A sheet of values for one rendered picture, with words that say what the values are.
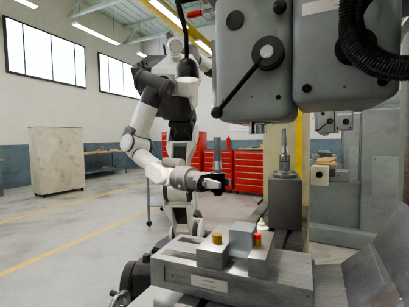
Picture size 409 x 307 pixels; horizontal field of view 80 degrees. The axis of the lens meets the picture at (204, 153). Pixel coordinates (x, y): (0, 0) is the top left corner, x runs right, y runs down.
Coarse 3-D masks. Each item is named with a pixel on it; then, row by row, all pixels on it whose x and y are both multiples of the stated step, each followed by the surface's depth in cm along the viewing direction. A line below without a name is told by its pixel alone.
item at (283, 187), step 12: (276, 180) 90; (288, 180) 89; (300, 180) 88; (276, 192) 90; (288, 192) 89; (300, 192) 88; (276, 204) 91; (288, 204) 89; (300, 204) 88; (276, 216) 91; (288, 216) 89; (300, 216) 88; (288, 228) 90; (300, 228) 89
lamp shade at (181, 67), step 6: (180, 60) 70; (186, 60) 70; (192, 60) 70; (180, 66) 70; (186, 66) 69; (192, 66) 70; (180, 72) 70; (186, 72) 69; (192, 72) 70; (198, 72) 72; (180, 78) 75; (186, 78) 76; (192, 78) 76; (198, 78) 72
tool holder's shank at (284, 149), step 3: (282, 129) 102; (285, 129) 102; (282, 132) 102; (285, 132) 102; (282, 135) 103; (285, 135) 102; (282, 138) 103; (285, 138) 102; (282, 141) 103; (285, 141) 102; (282, 144) 103; (285, 144) 102; (282, 147) 103; (285, 147) 102; (282, 150) 103; (285, 150) 102; (282, 153) 103; (285, 153) 103
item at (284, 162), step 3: (279, 159) 103; (282, 159) 102; (285, 159) 102; (288, 159) 102; (279, 162) 103; (282, 162) 102; (285, 162) 102; (288, 162) 102; (279, 165) 103; (282, 165) 102; (285, 165) 102; (288, 165) 102; (279, 168) 103; (282, 168) 102; (285, 168) 102; (288, 168) 102
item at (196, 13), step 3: (198, 9) 82; (201, 9) 83; (204, 9) 82; (207, 9) 81; (210, 9) 81; (189, 12) 84; (192, 12) 83; (195, 12) 83; (198, 12) 82; (201, 12) 82; (204, 12) 82; (207, 12) 82; (189, 15) 84; (192, 15) 84; (195, 15) 83; (198, 15) 83; (201, 15) 83; (189, 18) 85
